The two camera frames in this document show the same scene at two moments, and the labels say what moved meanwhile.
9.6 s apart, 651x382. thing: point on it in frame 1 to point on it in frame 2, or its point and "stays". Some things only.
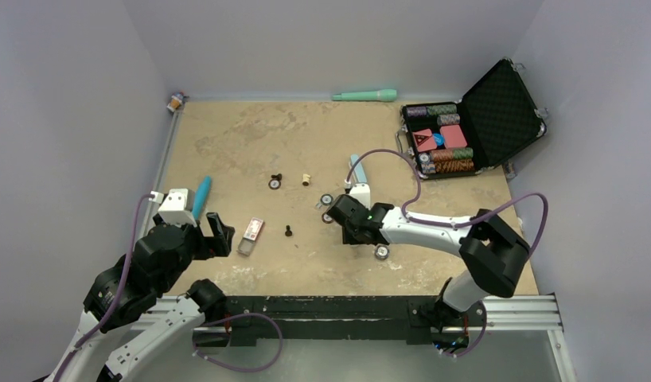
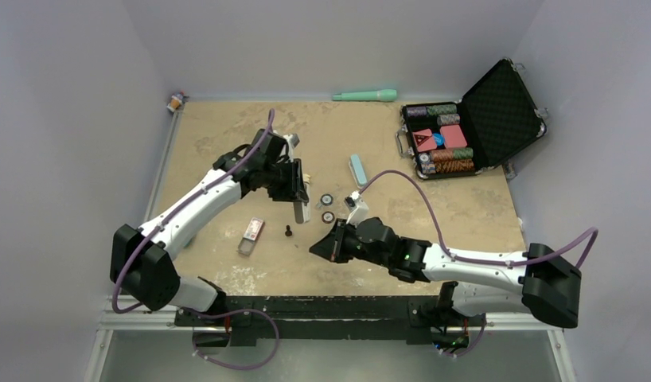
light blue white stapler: x=359 y=170 stays
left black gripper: x=219 y=244 to x=290 y=191
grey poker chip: x=326 y=199 stays
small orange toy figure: x=177 y=101 stays
